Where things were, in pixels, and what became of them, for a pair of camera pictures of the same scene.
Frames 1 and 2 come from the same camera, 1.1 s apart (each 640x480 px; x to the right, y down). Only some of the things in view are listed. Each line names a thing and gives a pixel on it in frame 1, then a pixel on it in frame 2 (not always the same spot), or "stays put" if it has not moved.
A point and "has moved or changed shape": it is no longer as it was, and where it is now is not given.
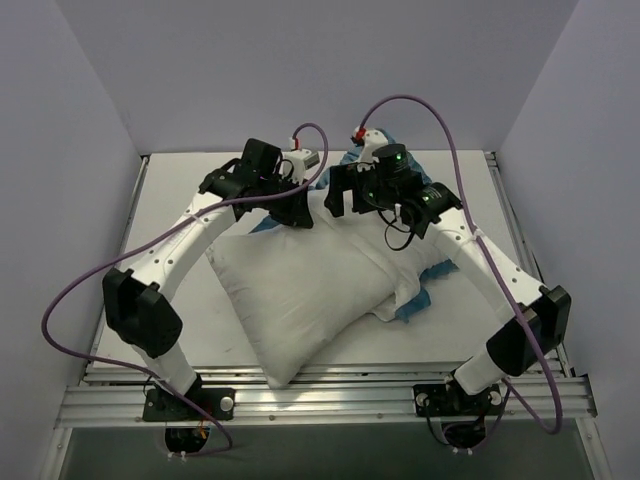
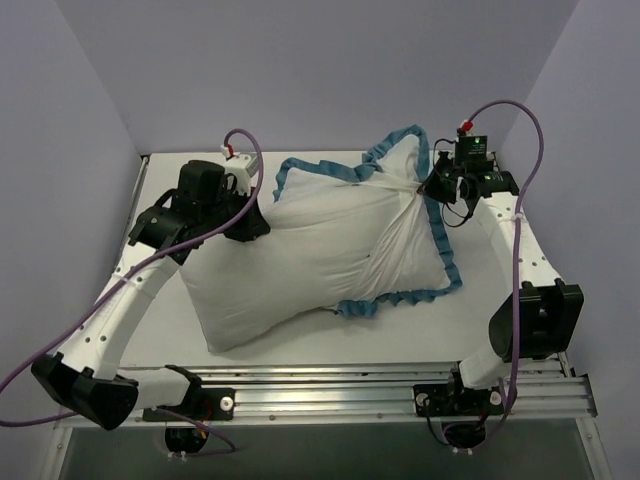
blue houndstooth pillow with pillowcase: x=414 y=263 has moved or changed shape
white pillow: x=298 y=290 has moved or changed shape
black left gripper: x=293 y=209 to x=248 y=225
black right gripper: x=345 y=187 to x=439 y=182
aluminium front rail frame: x=326 y=397 stays put
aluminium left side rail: x=140 y=174 stays put
